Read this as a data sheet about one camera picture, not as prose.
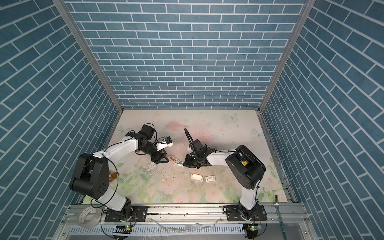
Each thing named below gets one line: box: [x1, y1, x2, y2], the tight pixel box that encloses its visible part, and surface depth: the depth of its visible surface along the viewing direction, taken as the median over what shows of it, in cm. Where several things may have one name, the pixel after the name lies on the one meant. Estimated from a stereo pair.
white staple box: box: [205, 175, 216, 183], surface depth 86 cm
